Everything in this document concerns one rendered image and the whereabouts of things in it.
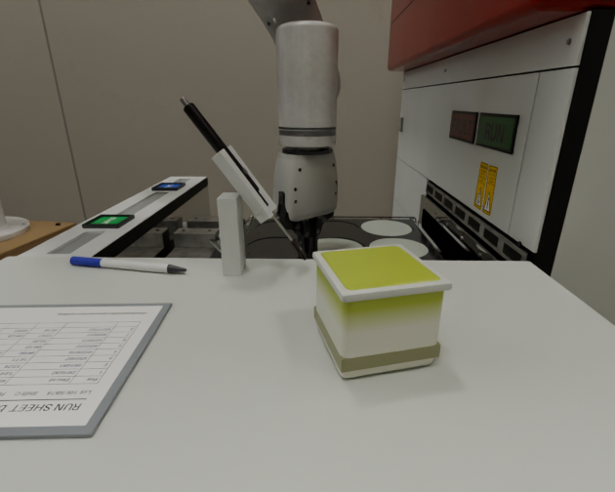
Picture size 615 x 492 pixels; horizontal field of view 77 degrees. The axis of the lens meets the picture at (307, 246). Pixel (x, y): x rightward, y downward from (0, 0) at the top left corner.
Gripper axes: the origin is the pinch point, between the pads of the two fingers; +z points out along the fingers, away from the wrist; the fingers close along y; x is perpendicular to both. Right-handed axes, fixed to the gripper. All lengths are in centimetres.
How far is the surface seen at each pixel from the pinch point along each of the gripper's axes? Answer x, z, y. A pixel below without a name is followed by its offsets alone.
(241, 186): 11.3, -14.1, 18.7
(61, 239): -16.7, -4.0, 30.9
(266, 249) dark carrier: -7.7, 2.1, 2.8
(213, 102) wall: -185, -21, -87
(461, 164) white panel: 11.0, -11.7, -26.0
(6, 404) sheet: 17.7, -4.8, 40.2
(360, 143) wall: -119, 3, -150
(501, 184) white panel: 22.4, -11.5, -15.4
